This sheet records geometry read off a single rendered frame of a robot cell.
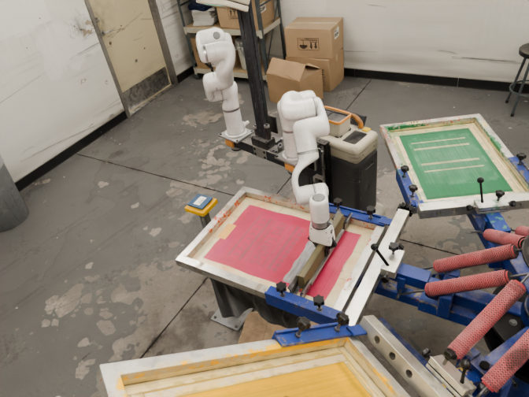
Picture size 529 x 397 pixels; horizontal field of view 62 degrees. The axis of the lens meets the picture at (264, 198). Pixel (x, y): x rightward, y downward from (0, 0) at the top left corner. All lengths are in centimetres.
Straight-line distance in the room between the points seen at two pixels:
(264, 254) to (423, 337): 127
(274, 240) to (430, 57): 384
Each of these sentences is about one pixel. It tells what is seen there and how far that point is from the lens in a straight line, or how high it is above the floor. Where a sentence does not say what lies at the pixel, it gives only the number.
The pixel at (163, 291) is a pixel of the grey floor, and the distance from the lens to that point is 334.
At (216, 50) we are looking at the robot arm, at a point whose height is 168.
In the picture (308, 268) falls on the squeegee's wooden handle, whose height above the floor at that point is 106.
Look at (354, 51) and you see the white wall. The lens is 574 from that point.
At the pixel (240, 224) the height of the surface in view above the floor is 96.
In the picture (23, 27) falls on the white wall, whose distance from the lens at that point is 505.
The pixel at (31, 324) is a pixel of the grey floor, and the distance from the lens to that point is 363.
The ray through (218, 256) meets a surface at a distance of 205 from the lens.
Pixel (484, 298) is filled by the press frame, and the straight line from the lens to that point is 180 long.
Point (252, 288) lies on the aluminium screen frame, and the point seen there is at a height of 99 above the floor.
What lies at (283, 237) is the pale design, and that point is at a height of 96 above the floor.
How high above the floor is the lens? 238
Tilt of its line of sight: 38 degrees down
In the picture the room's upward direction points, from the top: 10 degrees counter-clockwise
